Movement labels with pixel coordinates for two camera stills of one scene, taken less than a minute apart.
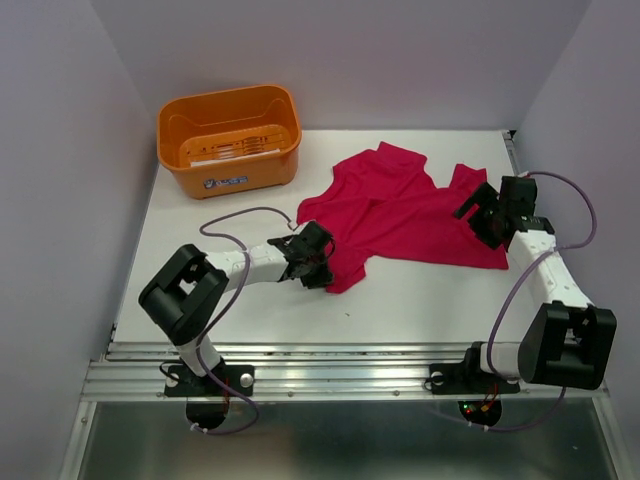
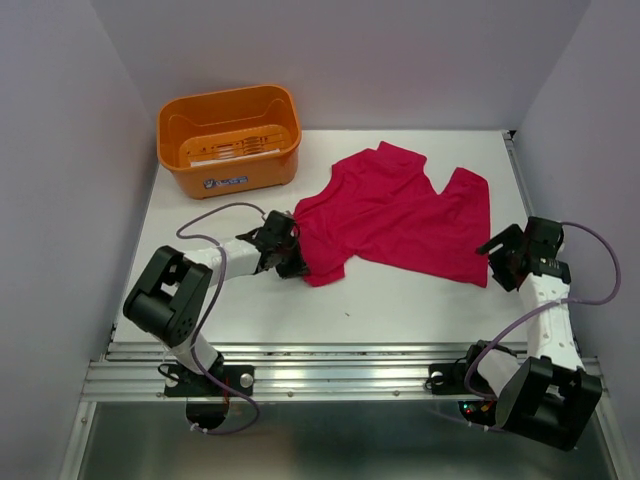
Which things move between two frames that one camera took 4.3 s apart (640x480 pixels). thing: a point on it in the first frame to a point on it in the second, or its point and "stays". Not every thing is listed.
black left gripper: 321,278 to 298,266
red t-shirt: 382,204 stays
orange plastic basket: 233,141 stays
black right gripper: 483,196 to 510,235
